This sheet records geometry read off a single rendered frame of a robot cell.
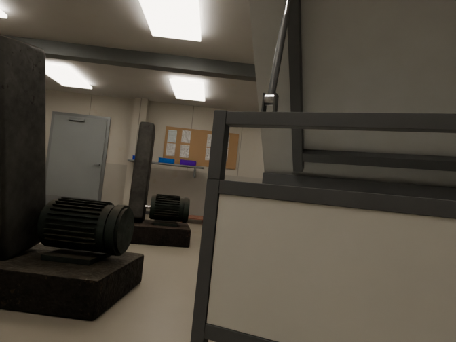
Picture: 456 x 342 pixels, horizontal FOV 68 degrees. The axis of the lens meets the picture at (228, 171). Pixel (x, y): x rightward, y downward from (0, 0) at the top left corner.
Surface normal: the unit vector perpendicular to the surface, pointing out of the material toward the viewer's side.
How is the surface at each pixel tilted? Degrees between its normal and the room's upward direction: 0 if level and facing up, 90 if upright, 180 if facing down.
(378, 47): 126
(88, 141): 90
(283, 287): 90
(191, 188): 90
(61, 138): 90
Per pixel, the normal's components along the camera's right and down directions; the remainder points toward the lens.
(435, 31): -0.35, 0.52
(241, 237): -0.36, -0.08
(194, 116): 0.05, -0.05
